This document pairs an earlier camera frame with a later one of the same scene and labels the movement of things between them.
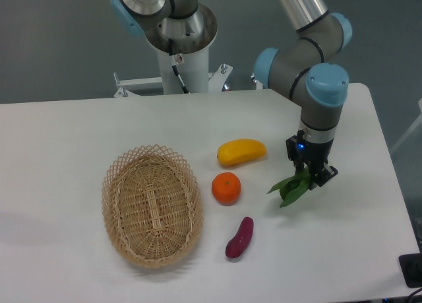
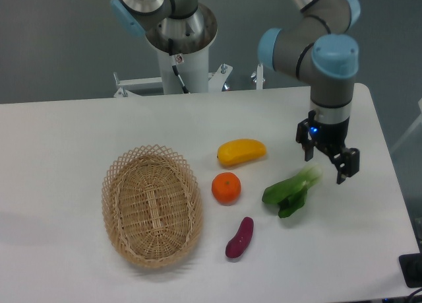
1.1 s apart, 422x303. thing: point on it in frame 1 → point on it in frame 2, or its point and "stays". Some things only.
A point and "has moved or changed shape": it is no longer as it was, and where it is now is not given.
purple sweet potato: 237,245 stays
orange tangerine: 226,188 stays
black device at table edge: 411,266 stays
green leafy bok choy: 292,188 has moved or changed shape
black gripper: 300,150 → 329,135
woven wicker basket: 153,206 stays
